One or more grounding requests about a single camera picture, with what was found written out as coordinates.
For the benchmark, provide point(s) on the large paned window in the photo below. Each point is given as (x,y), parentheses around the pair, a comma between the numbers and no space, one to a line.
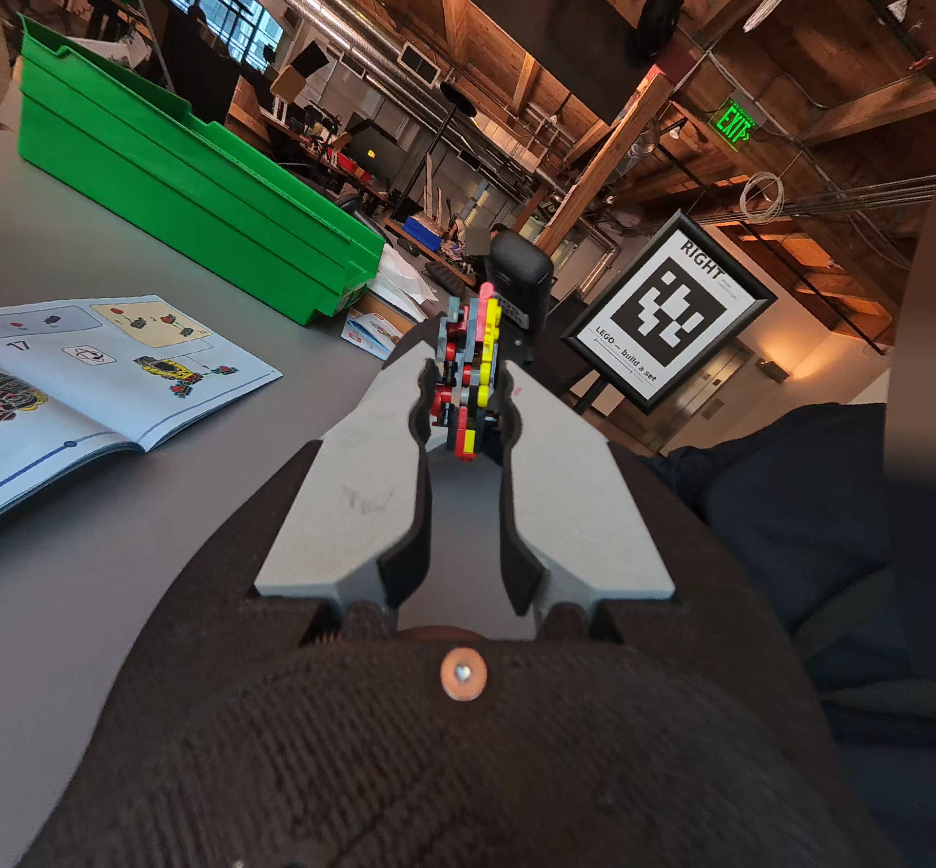
(219,5)

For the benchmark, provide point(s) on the red yellow black lego model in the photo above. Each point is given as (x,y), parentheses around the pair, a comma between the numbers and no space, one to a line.
(475,371)

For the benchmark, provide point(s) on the green plastic bin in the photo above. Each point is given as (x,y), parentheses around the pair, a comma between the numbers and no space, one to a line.
(241,268)
(219,225)
(183,137)

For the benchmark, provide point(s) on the white paper bag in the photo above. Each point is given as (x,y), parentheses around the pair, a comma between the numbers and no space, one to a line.
(402,279)

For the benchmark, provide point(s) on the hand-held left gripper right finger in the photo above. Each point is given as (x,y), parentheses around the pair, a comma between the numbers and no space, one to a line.
(578,502)

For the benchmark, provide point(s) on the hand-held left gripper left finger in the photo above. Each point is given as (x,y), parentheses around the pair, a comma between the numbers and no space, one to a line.
(351,488)

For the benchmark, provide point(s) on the wall light fixture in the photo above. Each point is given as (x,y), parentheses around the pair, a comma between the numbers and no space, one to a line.
(773,369)

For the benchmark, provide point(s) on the framed marker sign on stand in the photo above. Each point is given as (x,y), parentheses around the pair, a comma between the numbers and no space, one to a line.
(673,312)

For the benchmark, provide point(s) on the lego instruction booklet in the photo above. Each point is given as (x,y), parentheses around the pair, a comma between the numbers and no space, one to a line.
(110,385)

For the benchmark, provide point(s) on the person's dark blue clothing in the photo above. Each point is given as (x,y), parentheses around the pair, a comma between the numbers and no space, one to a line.
(790,517)

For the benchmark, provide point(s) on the LEGO box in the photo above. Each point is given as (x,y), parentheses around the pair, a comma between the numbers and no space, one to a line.
(373,334)

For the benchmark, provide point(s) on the black floor lamp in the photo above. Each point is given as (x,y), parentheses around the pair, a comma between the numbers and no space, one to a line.
(457,97)

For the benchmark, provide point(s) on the blue box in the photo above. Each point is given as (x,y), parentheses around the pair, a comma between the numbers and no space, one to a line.
(424,232)

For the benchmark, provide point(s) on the green exit sign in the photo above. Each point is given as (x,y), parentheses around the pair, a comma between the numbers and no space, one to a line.
(733,122)

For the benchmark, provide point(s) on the black round ceiling fan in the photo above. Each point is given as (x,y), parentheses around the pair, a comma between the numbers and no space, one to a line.
(659,13)

